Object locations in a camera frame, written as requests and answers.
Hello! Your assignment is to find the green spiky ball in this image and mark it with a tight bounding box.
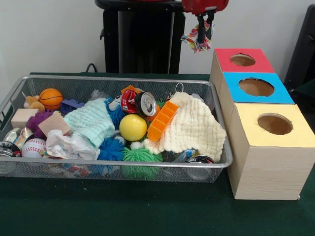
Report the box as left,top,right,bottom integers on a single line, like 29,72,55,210
121,147,164,180

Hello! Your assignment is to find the blue spiky ball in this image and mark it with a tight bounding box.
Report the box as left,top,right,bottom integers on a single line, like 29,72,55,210
97,137,126,162

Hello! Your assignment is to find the dark green tablecloth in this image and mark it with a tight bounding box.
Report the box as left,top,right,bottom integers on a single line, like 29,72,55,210
0,72,315,236

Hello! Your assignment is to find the multicoloured patterned cloth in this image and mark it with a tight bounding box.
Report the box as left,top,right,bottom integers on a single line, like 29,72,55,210
180,21,217,54

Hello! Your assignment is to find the cream knitted cloth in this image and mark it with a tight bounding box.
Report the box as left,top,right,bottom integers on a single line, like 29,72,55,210
143,92,227,163

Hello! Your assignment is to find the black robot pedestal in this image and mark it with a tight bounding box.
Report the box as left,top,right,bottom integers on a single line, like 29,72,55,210
94,0,199,74

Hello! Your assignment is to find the mint knitted cloth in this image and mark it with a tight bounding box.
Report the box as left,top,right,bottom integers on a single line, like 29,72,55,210
63,97,116,149

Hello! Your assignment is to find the orange plastic brick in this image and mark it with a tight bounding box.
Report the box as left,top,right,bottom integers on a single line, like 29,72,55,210
147,101,180,142

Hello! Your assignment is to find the orange basketball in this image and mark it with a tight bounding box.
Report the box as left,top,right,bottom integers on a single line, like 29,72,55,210
38,88,63,111

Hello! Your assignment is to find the black drinks can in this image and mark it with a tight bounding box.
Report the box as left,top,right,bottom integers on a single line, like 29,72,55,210
134,91,158,118

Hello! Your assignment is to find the white baseball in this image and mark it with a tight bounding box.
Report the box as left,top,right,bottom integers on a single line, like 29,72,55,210
21,138,47,158

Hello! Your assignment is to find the wooden box with three holes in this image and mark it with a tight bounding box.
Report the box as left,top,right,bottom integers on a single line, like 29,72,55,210
209,48,315,201

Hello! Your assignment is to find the black chair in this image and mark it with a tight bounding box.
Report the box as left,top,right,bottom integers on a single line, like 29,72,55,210
283,3,315,93

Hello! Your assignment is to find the black cable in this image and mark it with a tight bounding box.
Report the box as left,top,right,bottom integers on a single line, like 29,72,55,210
85,62,104,73

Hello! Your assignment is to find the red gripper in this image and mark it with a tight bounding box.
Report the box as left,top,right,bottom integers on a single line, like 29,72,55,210
181,0,229,42

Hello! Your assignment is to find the green covered side table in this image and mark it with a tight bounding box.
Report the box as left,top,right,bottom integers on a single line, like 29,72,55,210
290,80,315,105

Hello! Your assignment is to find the yellow ball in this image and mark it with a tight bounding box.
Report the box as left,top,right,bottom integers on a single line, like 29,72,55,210
119,114,148,142

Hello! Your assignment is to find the white crumpled paper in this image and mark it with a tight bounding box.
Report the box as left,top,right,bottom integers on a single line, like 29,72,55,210
45,129,101,160

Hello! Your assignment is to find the shallow mesh bin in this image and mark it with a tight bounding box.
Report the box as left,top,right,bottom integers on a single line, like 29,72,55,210
0,75,234,184

